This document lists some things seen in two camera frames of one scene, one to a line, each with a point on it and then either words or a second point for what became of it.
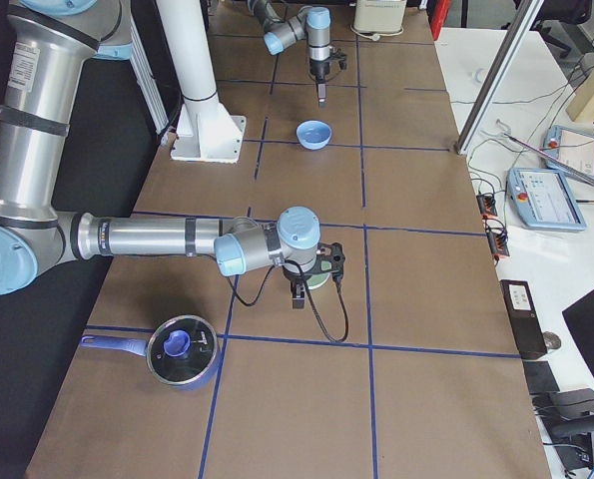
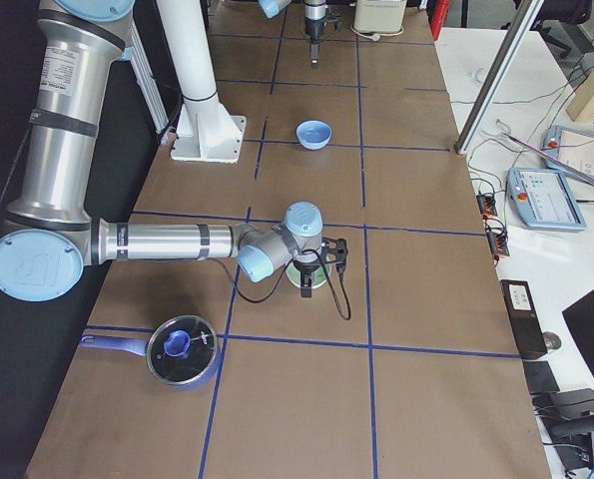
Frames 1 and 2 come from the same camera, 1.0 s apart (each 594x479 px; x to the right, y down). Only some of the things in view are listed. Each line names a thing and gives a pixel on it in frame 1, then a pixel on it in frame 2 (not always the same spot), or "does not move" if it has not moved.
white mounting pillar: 205,130 does not move
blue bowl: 313,134 does not move
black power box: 524,316 does not move
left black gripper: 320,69 to 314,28
